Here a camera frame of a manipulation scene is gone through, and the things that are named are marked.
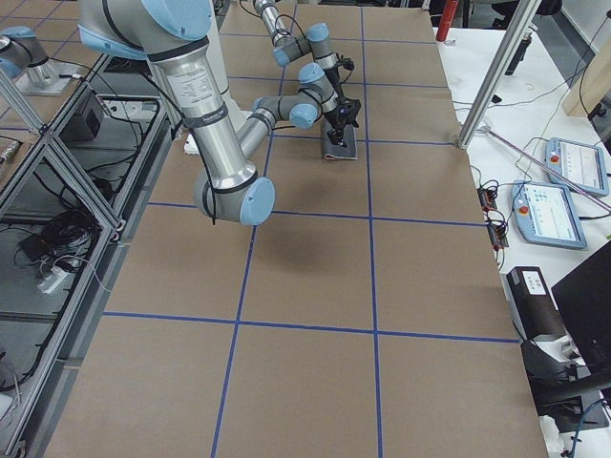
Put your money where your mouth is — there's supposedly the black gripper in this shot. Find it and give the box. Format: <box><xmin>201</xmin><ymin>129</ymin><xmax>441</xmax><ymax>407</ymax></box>
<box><xmin>325</xmin><ymin>99</ymin><xmax>346</xmax><ymax>138</ymax></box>
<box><xmin>324</xmin><ymin>66</ymin><xmax>345</xmax><ymax>101</ymax></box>

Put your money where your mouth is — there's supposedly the pink towel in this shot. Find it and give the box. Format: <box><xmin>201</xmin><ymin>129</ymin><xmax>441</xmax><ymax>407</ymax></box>
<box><xmin>321</xmin><ymin>119</ymin><xmax>358</xmax><ymax>160</ymax></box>

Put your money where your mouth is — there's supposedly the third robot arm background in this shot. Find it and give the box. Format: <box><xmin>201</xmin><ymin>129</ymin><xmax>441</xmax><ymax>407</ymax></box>
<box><xmin>1</xmin><ymin>26</ymin><xmax>59</xmax><ymax>90</ymax></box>

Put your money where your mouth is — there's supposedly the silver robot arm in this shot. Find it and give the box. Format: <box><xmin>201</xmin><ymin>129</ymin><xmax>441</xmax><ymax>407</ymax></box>
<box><xmin>78</xmin><ymin>1</ymin><xmax>361</xmax><ymax>226</ymax></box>
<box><xmin>252</xmin><ymin>0</ymin><xmax>345</xmax><ymax>101</ymax></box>

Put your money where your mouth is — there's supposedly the red cylinder bottle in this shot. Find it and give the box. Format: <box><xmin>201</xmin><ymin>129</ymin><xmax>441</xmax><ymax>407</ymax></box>
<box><xmin>435</xmin><ymin>0</ymin><xmax>459</xmax><ymax>42</ymax></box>

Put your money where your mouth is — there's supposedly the long reacher stick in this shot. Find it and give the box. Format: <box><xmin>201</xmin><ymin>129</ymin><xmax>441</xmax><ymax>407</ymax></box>
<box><xmin>477</xmin><ymin>127</ymin><xmax>611</xmax><ymax>214</ymax></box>

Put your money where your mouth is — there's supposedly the near teach pendant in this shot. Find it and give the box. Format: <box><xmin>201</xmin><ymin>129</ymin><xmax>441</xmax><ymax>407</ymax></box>
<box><xmin>511</xmin><ymin>180</ymin><xmax>587</xmax><ymax>250</ymax></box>

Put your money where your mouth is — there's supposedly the teach pendant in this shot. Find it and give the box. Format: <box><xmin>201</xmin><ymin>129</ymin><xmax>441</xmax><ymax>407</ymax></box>
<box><xmin>544</xmin><ymin>137</ymin><xmax>610</xmax><ymax>197</ymax></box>
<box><xmin>511</xmin><ymin>180</ymin><xmax>587</xmax><ymax>250</ymax></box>

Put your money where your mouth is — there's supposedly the far teach pendant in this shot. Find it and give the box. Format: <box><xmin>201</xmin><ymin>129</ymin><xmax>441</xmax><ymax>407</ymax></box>
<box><xmin>544</xmin><ymin>137</ymin><xmax>610</xmax><ymax>197</ymax></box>

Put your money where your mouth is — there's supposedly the black box with label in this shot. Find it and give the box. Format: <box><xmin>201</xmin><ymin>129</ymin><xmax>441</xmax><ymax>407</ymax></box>
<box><xmin>506</xmin><ymin>266</ymin><xmax>566</xmax><ymax>342</ymax></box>

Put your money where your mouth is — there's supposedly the black monitor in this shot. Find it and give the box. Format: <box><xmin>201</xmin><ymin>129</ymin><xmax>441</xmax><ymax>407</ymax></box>
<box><xmin>552</xmin><ymin>242</ymin><xmax>610</xmax><ymax>371</ymax></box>

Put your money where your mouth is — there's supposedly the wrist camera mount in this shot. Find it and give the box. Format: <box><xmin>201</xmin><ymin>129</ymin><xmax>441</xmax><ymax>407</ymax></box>
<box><xmin>337</xmin><ymin>56</ymin><xmax>354</xmax><ymax>73</ymax></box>
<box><xmin>340</xmin><ymin>97</ymin><xmax>362</xmax><ymax>128</ymax></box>

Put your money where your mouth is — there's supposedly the aluminium frame post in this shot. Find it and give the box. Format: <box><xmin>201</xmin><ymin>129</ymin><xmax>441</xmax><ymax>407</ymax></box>
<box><xmin>456</xmin><ymin>0</ymin><xmax>541</xmax><ymax>150</ymax></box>

